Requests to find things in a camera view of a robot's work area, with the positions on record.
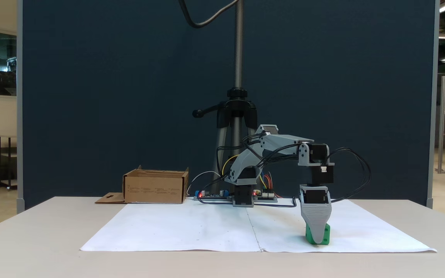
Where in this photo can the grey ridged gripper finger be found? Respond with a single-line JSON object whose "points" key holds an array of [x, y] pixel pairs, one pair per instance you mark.
{"points": [[317, 224]]}

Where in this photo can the green dice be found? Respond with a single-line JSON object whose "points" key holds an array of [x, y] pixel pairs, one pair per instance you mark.
{"points": [[326, 236]]}

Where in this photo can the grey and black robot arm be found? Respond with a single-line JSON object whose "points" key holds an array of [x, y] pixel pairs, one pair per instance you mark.
{"points": [[280, 141]]}

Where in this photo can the white paper sheet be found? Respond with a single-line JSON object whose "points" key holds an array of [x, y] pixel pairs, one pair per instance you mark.
{"points": [[361, 227], [176, 227]]}

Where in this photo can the circuit board with white connectors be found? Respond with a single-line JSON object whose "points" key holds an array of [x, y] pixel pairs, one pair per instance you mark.
{"points": [[265, 197]]}

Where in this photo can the circuit board with blue parts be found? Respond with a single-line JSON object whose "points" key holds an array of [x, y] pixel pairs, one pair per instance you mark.
{"points": [[211, 196]]}

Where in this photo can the black and silver tripod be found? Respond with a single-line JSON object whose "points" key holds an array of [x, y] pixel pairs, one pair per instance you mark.
{"points": [[238, 58]]}

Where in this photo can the brown cardboard box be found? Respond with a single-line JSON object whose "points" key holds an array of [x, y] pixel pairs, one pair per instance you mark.
{"points": [[153, 190]]}

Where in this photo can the dark blue partition panel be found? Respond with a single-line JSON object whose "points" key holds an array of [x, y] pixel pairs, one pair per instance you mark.
{"points": [[110, 96]]}

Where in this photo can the dark shelf cart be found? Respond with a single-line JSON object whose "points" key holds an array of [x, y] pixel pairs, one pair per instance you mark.
{"points": [[8, 162]]}

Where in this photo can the framed wall window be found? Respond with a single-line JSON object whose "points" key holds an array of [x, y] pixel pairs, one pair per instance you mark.
{"points": [[5, 63]]}

